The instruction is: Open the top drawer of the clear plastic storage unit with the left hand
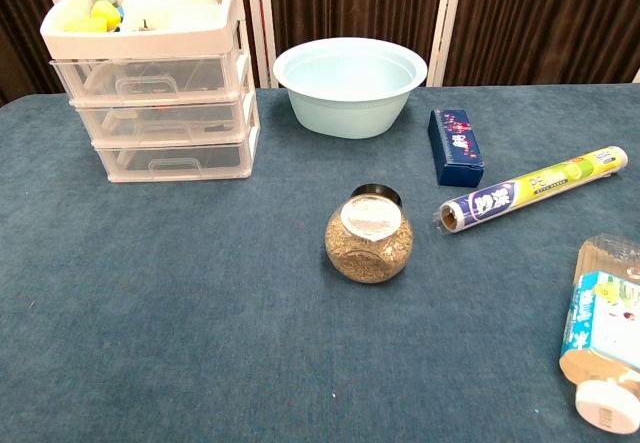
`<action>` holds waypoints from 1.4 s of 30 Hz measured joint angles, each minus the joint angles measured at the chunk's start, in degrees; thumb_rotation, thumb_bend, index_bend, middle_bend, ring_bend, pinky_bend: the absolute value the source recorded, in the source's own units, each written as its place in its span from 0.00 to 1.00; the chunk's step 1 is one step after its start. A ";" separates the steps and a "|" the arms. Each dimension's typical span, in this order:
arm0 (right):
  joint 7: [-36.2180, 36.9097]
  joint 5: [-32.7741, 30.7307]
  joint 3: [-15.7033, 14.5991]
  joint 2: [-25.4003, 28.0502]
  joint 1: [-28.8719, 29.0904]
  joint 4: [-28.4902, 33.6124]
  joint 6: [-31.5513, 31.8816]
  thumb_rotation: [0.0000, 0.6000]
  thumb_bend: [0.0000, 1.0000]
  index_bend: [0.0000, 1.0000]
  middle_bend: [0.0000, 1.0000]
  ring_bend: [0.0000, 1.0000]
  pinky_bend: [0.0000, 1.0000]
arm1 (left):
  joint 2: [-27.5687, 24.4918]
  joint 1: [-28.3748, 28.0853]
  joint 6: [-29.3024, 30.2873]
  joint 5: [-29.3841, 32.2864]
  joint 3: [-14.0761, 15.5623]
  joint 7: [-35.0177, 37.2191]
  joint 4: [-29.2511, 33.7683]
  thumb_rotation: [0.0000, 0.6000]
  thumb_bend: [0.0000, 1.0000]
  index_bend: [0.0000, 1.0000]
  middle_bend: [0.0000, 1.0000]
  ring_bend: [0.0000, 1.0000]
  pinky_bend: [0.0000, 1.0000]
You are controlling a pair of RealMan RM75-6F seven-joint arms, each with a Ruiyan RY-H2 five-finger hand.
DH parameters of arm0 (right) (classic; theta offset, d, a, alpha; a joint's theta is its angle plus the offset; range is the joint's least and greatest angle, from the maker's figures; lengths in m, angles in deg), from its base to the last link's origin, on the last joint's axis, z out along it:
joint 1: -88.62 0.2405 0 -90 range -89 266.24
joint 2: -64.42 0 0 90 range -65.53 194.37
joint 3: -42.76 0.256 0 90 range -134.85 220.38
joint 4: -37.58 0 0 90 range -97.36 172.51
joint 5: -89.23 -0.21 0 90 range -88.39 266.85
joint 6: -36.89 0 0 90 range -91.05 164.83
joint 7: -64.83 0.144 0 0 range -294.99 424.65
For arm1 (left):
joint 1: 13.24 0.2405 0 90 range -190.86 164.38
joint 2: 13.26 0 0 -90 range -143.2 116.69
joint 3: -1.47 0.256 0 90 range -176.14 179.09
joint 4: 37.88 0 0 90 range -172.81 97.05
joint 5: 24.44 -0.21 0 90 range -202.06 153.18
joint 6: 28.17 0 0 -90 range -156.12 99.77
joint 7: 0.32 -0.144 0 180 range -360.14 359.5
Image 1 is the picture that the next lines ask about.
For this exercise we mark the clear plastic drawer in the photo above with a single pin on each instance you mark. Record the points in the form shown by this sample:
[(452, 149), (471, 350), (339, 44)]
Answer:
[(175, 159), (150, 79), (165, 119)]

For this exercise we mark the ribbed bottle with white cap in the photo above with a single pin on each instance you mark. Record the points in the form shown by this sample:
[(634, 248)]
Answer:
[(605, 323)]

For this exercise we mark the blue table cloth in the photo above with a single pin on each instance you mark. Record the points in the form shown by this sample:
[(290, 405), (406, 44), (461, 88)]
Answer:
[(200, 313)]

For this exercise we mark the light blue plastic basin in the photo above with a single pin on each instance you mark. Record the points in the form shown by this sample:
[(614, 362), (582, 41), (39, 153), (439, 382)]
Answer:
[(350, 98)]

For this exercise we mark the seed-filled glass jar black lid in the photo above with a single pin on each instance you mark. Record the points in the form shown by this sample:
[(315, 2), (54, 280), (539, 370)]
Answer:
[(370, 248)]

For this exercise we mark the yellow lemon-shaped sponge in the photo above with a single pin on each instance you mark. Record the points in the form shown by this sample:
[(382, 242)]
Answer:
[(107, 13)]

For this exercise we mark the white plastic drawer unit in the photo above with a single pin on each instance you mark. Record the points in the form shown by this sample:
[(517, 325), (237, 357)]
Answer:
[(142, 43)]

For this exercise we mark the small blue plastic piece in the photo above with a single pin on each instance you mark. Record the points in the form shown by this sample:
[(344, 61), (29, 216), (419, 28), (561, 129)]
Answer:
[(120, 11)]

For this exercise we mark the white screen frame post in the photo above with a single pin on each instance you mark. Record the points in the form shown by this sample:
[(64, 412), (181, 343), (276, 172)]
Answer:
[(445, 23), (262, 23)]

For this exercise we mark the dark blue cardboard box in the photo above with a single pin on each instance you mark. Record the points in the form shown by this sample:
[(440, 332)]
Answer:
[(457, 148)]

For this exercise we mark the cling film roll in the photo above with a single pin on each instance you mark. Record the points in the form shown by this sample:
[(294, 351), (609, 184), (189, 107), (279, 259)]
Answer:
[(530, 188)]

